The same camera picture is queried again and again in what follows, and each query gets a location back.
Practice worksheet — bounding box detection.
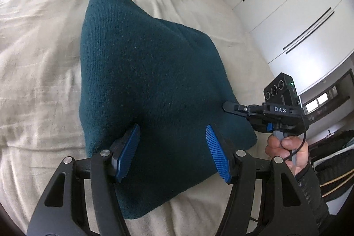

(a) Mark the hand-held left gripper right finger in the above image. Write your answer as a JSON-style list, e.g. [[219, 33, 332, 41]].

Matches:
[[205, 125, 318, 236]]

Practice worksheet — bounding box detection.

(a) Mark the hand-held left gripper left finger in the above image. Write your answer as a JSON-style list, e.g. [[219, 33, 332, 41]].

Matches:
[[26, 124, 141, 236]]

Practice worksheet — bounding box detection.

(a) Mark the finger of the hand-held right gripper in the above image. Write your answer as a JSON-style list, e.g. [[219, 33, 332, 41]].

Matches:
[[223, 101, 251, 116]]

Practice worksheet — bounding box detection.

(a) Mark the teal knitted sweater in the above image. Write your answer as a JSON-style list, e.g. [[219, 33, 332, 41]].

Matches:
[[78, 0, 258, 220]]

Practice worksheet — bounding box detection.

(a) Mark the person's right forearm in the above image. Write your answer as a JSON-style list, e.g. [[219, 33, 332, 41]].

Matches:
[[294, 161, 331, 236]]

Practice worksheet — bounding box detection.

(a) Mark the dark clothes pile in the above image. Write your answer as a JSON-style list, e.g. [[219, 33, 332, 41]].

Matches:
[[308, 129, 354, 202]]

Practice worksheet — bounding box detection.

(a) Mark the person's right hand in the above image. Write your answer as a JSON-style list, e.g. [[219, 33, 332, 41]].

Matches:
[[265, 135, 310, 176]]

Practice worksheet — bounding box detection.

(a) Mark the beige bed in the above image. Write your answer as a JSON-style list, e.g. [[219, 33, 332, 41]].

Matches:
[[0, 0, 277, 236]]

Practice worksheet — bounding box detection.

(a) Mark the black cable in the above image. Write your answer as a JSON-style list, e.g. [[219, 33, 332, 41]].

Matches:
[[289, 111, 308, 162]]

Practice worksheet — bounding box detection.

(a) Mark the wall niche shelf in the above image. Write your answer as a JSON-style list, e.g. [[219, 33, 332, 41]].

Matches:
[[300, 69, 352, 122]]

